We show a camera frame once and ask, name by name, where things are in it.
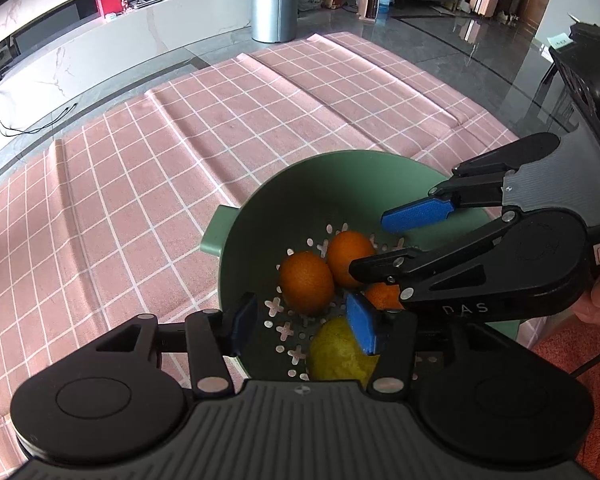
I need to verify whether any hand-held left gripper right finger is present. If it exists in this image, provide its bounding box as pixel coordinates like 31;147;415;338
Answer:
345;291;531;398

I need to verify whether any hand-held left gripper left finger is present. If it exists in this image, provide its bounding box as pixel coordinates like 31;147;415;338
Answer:
96;291;259;401

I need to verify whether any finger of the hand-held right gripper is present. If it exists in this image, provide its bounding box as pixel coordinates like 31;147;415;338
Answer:
381;132;563;234
349;210;536;322

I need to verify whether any orange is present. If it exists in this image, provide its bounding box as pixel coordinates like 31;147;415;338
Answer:
279;252;335;313
326;231;377;289
364;282;406;311

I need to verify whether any yellow lemon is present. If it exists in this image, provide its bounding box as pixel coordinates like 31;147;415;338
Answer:
307;316;381;387

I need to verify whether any green colander bowl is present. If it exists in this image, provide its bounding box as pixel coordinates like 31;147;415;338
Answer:
200;150;523;386

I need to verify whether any pink checked tablecloth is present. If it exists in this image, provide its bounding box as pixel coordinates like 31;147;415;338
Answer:
0;32;538;448

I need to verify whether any orange towel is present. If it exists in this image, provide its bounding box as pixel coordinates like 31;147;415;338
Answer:
530;317;600;480

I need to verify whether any silver trash can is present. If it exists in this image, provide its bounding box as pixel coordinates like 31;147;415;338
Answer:
250;0;301;44

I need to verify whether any white marble cabinet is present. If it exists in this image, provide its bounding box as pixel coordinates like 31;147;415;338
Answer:
0;0;261;136

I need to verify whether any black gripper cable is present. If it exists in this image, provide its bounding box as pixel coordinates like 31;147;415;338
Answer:
569;342;600;377

